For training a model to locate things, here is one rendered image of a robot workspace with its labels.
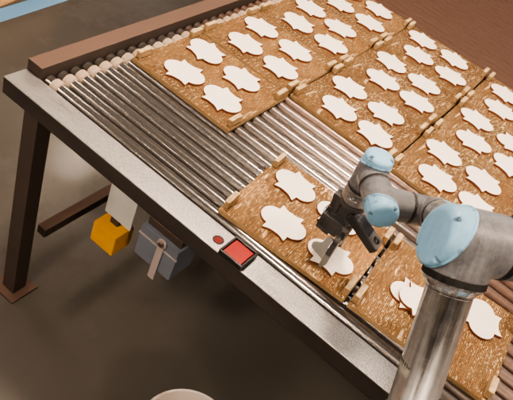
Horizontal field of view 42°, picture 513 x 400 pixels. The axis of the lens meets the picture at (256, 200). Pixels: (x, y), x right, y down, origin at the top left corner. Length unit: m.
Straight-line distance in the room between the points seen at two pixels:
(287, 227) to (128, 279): 1.11
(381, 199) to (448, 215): 0.37
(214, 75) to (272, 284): 0.85
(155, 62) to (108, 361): 1.08
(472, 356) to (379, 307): 0.27
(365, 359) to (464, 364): 0.27
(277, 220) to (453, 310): 0.75
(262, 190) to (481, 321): 0.70
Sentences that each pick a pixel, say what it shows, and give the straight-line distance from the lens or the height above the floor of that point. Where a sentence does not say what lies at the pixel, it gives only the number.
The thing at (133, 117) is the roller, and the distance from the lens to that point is 2.04.
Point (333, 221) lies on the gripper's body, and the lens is 1.72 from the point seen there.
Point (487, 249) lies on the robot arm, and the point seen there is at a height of 1.50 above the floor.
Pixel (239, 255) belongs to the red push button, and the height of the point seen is 0.93.
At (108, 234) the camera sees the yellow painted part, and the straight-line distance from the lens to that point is 1.99.
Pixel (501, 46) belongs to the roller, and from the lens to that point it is 3.58.
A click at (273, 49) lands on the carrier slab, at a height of 0.94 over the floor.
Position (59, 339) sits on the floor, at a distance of 2.59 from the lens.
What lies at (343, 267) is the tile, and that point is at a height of 0.95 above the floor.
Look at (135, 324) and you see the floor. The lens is 2.67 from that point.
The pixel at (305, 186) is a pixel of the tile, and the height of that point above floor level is 0.95.
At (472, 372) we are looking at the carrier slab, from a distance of 1.83.
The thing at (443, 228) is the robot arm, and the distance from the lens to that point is 1.18.
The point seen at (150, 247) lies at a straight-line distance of 1.88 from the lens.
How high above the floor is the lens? 2.16
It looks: 41 degrees down
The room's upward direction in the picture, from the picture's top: 25 degrees clockwise
